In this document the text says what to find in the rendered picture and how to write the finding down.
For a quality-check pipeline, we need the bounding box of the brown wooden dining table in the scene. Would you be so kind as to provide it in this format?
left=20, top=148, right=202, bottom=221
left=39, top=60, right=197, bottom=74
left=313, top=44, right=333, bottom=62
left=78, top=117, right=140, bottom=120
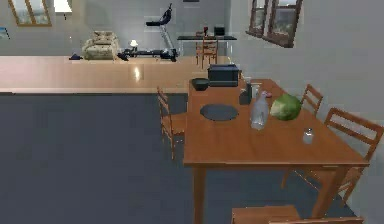
left=182, top=78, right=371, bottom=224

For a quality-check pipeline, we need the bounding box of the dark brown framed window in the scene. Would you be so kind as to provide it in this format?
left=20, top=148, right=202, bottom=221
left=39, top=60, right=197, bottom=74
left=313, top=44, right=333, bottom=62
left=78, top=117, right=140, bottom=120
left=245, top=0, right=304, bottom=49

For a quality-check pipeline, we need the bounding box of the light wood framed window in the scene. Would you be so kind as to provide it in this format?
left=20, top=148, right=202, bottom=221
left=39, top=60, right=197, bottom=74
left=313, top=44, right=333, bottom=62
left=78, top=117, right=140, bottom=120
left=7, top=0, right=53, bottom=28

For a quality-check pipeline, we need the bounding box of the dark round plate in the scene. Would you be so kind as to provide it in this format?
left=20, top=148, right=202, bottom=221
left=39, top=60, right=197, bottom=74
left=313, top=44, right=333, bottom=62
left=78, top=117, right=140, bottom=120
left=199, top=103, right=240, bottom=122

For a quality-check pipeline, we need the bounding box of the clear glass bottle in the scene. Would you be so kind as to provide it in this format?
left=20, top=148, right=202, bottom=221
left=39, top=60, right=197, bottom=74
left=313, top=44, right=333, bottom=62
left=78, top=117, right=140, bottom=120
left=250, top=90, right=270, bottom=131

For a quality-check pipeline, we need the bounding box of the beige patterned armchair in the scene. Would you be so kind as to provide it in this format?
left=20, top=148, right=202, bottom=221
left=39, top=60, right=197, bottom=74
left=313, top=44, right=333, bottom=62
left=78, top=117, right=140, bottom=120
left=81, top=30, right=120, bottom=61

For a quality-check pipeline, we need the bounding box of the black toaster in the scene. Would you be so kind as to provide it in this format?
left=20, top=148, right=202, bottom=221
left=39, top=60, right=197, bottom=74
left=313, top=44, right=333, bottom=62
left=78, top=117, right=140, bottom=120
left=207, top=63, right=242, bottom=88

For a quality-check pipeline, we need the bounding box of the dark mug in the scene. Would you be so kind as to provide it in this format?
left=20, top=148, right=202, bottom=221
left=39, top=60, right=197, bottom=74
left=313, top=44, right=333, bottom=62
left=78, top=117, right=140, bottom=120
left=238, top=83, right=253, bottom=106

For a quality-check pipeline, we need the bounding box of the green cabbage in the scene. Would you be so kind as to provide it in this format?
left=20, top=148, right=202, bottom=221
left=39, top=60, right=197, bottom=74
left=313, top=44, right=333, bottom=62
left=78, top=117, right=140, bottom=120
left=269, top=93, right=303, bottom=122

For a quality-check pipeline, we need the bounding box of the brown wooden slatted chair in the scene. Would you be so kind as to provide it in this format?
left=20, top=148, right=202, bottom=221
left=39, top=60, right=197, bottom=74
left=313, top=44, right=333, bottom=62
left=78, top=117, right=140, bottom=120
left=231, top=204, right=365, bottom=224
left=195, top=36, right=220, bottom=70
left=280, top=107, right=384, bottom=208
left=300, top=83, right=324, bottom=118
left=156, top=87, right=188, bottom=161

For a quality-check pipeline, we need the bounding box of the dark bowl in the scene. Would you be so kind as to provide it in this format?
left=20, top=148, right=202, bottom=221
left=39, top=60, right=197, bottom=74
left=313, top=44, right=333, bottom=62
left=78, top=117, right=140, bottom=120
left=191, top=77, right=211, bottom=92

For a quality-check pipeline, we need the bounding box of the black glass-top desk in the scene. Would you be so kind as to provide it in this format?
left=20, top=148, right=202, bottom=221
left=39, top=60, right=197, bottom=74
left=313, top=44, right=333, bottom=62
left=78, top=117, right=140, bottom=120
left=176, top=34, right=238, bottom=57

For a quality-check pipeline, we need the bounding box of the small clear salt shaker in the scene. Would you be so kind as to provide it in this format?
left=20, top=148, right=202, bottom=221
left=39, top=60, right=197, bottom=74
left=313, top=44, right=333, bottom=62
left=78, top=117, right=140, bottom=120
left=302, top=127, right=315, bottom=146

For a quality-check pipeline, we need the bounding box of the white lamp shade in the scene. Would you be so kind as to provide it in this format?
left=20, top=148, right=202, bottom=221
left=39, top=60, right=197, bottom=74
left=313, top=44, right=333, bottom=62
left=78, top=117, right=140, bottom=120
left=53, top=0, right=73, bottom=15

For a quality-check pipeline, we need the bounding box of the black treadmill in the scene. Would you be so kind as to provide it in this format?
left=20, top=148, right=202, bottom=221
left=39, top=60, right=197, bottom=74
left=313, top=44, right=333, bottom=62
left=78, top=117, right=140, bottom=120
left=117, top=3, right=179, bottom=63

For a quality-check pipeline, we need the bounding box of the clear drinking glass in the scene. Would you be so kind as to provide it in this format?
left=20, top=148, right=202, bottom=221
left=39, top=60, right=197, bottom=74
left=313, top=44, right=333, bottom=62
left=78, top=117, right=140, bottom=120
left=250, top=82, right=263, bottom=100

